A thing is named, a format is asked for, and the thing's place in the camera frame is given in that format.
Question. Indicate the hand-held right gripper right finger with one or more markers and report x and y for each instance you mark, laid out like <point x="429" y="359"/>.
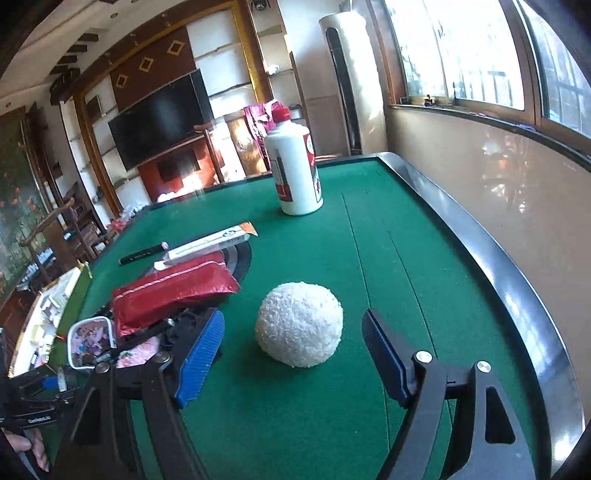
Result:
<point x="385" y="360"/>

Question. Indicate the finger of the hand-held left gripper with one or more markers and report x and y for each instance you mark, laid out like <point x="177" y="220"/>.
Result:
<point x="60" y="400"/>
<point x="50" y="384"/>

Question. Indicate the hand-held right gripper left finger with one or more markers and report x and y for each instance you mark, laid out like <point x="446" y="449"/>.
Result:
<point x="203" y="355"/>

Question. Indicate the cartoon print pencil case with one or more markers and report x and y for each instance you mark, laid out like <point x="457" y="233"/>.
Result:
<point x="90" y="341"/>

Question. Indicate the red fabric pouch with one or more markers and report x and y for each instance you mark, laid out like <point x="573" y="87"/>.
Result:
<point x="175" y="290"/>

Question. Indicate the white fluffy ball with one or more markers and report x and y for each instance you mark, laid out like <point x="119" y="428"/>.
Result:
<point x="300" y="323"/>

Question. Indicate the gold-rimmed cardboard box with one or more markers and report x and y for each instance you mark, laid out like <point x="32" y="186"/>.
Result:
<point x="85" y="286"/>

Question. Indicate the person's left hand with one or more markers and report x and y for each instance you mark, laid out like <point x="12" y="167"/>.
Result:
<point x="41" y="454"/>

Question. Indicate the round table control panel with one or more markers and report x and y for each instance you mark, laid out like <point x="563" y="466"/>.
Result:
<point x="240" y="263"/>

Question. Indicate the long white carton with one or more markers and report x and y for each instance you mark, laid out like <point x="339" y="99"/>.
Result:
<point x="207" y="242"/>

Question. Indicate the black marker pink end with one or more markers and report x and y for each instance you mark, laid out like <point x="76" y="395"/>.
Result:
<point x="138" y="254"/>

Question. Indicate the tall wooden chair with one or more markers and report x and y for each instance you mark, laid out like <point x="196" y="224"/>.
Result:
<point x="60" y="230"/>

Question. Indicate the large floral painting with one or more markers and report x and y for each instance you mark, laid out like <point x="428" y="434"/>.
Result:
<point x="18" y="207"/>

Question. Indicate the black fireplace insert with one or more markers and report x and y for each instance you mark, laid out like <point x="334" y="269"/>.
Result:
<point x="178" y="165"/>

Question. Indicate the white bottle red cap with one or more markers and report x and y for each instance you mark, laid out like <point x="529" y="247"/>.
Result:
<point x="295" y="175"/>

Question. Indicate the carved wooden chair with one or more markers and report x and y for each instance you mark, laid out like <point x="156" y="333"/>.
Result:
<point x="242" y="143"/>

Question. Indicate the black flat television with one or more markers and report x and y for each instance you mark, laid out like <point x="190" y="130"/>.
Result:
<point x="157" y="120"/>

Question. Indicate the magenta cloth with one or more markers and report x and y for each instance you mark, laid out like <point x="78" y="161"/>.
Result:
<point x="256" y="117"/>

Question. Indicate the white standing air conditioner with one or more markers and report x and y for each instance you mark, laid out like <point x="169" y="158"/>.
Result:
<point x="351" y="83"/>

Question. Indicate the large window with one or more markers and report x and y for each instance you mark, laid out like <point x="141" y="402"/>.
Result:
<point x="461" y="46"/>

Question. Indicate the wooden wall shelf unit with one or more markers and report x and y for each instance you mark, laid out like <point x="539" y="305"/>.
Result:
<point x="231" y="60"/>

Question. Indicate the black wall lamp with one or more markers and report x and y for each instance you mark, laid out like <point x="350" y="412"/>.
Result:
<point x="261" y="4"/>

